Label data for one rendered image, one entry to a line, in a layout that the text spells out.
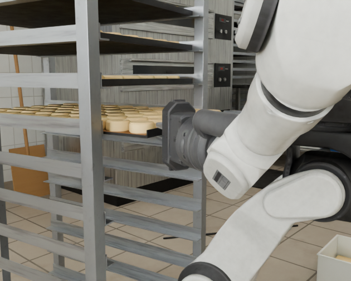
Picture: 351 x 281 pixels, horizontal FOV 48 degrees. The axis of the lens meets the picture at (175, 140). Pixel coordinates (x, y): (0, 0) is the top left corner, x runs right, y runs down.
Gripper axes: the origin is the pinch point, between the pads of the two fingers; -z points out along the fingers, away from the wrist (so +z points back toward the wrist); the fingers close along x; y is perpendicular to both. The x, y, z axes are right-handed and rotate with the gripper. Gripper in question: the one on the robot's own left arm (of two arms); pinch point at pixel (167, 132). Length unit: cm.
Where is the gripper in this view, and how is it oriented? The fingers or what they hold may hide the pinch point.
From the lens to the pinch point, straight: 73.6
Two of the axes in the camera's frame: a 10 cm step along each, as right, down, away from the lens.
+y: -8.8, 0.8, -4.8
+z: 4.8, 1.5, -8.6
